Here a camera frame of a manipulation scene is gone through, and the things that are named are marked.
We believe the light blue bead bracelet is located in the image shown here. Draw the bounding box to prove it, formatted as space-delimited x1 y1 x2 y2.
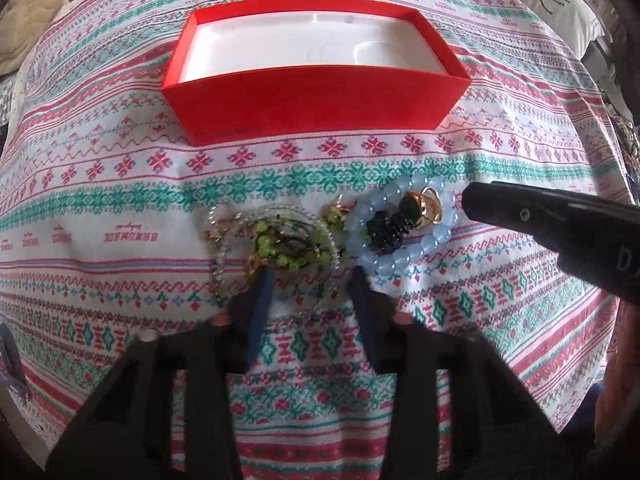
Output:
344 171 460 278

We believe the black hair claw clip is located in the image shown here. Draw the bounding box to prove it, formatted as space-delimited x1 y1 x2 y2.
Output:
367 195 422 254

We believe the red jewelry box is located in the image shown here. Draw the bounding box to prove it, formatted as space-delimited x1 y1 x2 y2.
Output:
162 0 471 146

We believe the dark seed bead bracelet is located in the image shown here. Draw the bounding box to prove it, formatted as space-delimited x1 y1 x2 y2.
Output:
249 211 327 261

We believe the patterned white red green cloth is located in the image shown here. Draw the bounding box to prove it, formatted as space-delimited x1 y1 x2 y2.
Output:
1 0 633 479

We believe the green bead black cord bracelet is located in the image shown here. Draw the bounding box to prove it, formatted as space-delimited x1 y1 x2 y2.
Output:
244 201 357 281

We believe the white pearl bead bracelet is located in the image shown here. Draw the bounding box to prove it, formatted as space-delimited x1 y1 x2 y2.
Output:
207 200 343 281

